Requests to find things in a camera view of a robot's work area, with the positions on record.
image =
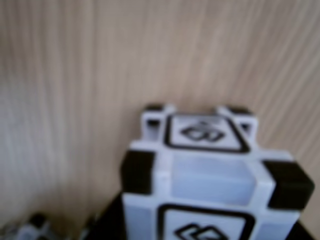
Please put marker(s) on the white cube crossed-letters print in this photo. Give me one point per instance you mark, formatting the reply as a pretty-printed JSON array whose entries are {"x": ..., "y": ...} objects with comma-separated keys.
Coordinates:
[{"x": 27, "y": 232}]

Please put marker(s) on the white cube hexagon print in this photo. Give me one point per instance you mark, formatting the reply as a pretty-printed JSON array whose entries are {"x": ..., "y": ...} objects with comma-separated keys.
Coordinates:
[{"x": 212, "y": 175}]

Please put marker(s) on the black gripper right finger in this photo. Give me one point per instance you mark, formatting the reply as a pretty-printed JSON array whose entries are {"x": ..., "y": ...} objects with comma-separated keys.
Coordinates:
[{"x": 306, "y": 235}]

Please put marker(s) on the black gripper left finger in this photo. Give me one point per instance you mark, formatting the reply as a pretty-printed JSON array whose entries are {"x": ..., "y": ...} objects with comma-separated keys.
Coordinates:
[{"x": 112, "y": 225}]

